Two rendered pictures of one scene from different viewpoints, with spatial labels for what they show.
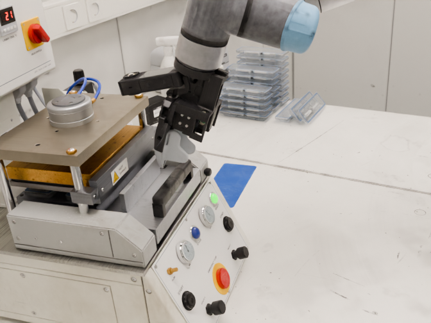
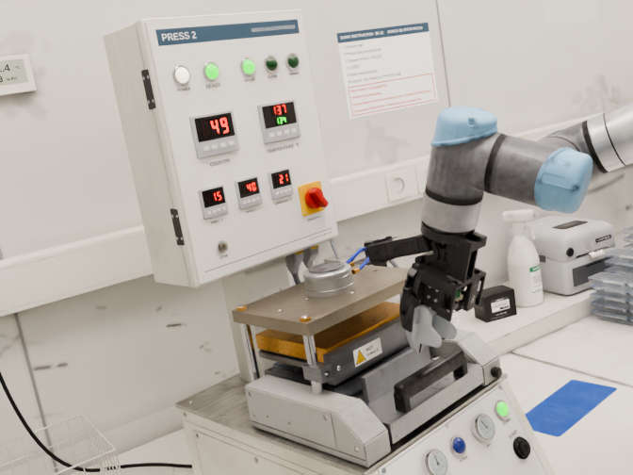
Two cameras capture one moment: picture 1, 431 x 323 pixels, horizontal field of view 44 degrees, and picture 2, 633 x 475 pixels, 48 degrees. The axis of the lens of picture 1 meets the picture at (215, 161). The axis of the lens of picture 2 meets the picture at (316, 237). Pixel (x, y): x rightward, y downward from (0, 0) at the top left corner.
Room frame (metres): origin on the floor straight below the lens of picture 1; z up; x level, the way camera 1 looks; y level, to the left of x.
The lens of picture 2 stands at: (-0.09, -0.27, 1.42)
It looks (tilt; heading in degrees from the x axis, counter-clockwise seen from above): 11 degrees down; 28
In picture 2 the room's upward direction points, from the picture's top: 10 degrees counter-clockwise
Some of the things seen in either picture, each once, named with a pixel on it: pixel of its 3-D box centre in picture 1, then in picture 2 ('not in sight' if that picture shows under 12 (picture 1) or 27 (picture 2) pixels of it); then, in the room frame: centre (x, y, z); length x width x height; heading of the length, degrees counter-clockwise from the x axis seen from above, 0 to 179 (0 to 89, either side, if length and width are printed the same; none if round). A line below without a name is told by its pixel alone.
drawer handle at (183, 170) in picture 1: (173, 186); (431, 378); (0.84, 0.08, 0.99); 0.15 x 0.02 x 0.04; 160
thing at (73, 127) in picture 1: (66, 127); (328, 299); (0.93, 0.28, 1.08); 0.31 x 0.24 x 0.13; 160
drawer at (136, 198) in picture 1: (108, 188); (365, 374); (0.88, 0.21, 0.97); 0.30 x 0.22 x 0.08; 70
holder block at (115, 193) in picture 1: (85, 180); (342, 363); (0.90, 0.25, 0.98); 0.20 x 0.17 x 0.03; 160
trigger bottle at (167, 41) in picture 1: (171, 72); (524, 256); (1.75, 0.13, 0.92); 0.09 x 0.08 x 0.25; 86
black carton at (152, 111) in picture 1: (154, 109); (494, 303); (1.65, 0.19, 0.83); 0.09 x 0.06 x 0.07; 134
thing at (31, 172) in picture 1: (79, 139); (338, 313); (0.91, 0.25, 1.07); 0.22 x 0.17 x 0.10; 160
